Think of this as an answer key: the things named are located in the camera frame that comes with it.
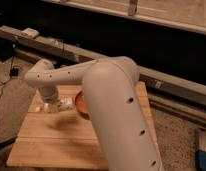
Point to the long metal rail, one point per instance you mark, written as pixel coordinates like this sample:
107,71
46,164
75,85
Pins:
192,96

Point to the orange ceramic bowl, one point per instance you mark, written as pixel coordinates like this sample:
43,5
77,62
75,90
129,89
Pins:
80,106

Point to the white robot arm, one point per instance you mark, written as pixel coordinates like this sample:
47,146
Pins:
108,86

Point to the wooden board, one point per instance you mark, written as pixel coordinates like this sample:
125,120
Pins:
62,140

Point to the blue box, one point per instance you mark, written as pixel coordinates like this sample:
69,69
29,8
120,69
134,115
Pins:
201,150

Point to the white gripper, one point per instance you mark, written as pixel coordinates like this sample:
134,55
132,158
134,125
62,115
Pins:
49,95

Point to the wooden post on shelf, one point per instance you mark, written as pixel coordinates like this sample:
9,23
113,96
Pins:
132,9

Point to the white plastic bottle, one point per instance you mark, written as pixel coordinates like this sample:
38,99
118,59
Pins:
65,104

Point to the white block on rail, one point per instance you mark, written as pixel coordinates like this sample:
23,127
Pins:
30,33

